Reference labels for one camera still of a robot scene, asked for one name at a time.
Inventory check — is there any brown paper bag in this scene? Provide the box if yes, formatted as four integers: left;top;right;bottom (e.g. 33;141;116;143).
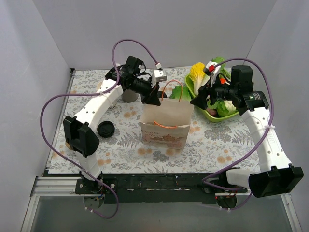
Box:
139;80;195;150

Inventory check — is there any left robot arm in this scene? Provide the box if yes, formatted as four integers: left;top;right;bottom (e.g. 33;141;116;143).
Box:
63;56;161;193

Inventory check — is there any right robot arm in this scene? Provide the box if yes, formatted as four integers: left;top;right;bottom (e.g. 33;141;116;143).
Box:
190;65;304;198

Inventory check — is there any romaine lettuce toy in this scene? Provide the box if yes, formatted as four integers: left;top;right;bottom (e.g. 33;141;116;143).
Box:
169;86;192;101

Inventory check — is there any yellow napa cabbage toy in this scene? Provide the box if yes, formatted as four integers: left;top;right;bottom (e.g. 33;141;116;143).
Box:
190;62;210;96

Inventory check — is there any green vegetable tray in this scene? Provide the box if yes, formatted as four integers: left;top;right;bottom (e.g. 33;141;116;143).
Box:
184;74;239;122

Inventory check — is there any grey straw holder cup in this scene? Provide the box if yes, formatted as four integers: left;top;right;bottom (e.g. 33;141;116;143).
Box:
121;89;139;103

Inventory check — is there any green napa cabbage toy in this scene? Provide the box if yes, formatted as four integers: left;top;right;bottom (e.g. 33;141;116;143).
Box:
212;57;225;63

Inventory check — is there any stack of paper cups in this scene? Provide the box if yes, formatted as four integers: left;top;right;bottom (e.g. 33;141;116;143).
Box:
96;81;117;110

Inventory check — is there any floral table mat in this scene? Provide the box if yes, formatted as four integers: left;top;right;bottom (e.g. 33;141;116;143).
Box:
47;70;254;174

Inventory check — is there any cardboard cup carrier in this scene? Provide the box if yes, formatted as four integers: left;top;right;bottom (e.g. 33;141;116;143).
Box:
65;142;73;150

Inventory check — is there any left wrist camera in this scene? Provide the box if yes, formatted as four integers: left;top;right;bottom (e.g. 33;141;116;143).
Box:
151;68;167;88

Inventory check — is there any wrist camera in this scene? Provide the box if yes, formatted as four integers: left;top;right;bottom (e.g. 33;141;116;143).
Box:
151;68;167;88
203;61;221;86

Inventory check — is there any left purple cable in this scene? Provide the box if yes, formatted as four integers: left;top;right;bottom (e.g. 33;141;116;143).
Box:
40;38;162;219

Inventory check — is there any purple cable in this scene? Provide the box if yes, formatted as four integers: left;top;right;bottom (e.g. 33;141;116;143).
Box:
40;38;162;219
201;58;275;211

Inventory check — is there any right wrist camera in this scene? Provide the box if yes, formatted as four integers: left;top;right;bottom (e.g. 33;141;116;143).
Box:
203;61;221;86

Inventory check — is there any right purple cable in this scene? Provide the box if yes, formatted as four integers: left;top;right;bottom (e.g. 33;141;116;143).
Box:
201;58;275;211

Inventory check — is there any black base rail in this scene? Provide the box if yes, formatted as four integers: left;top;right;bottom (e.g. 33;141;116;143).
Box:
74;173;248;203

